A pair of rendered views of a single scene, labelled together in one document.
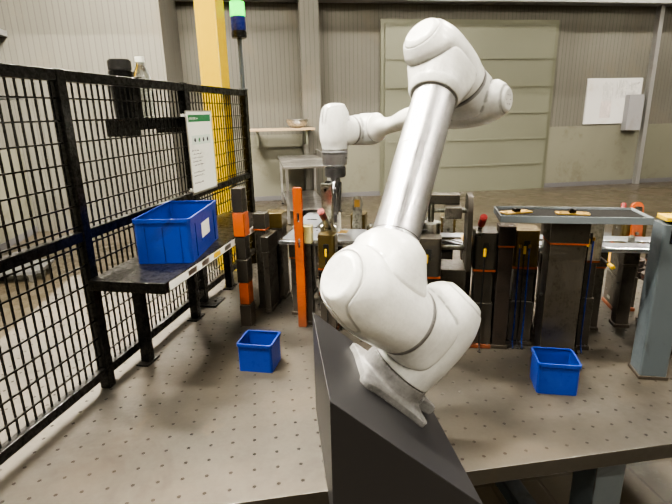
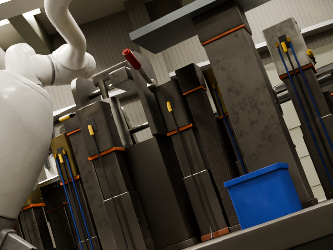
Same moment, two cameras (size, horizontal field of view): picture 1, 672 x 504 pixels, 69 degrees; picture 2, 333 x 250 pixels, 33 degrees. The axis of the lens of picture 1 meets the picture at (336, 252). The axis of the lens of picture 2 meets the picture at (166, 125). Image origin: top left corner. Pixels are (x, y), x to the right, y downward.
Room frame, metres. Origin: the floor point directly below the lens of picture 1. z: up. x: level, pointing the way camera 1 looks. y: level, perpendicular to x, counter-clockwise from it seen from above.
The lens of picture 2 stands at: (0.13, -0.60, 0.71)
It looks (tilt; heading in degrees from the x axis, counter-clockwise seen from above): 12 degrees up; 8
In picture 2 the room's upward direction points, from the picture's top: 19 degrees counter-clockwise
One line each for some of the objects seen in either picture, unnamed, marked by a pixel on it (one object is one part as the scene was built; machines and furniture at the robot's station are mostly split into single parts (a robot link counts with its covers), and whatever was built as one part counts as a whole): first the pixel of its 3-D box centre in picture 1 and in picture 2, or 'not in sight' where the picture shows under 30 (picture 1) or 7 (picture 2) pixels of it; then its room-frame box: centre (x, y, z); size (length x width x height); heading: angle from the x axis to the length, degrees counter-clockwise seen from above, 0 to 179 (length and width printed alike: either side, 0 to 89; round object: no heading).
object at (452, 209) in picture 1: (438, 270); (138, 156); (1.47, -0.33, 0.94); 0.18 x 0.13 x 0.49; 79
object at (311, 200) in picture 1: (302, 183); not in sight; (7.18, 0.47, 0.43); 1.72 x 0.64 x 0.87; 9
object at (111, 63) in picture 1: (122, 89); not in sight; (1.64, 0.67, 1.52); 0.07 x 0.07 x 0.18
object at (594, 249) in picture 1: (579, 285); (311, 108); (1.41, -0.75, 0.90); 0.13 x 0.08 x 0.41; 169
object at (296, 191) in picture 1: (300, 259); not in sight; (1.60, 0.12, 0.95); 0.03 x 0.01 x 0.50; 79
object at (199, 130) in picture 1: (200, 151); not in sight; (1.93, 0.52, 1.30); 0.23 x 0.02 x 0.31; 169
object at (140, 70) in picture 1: (143, 88); not in sight; (1.75, 0.65, 1.53); 0.07 x 0.07 x 0.20
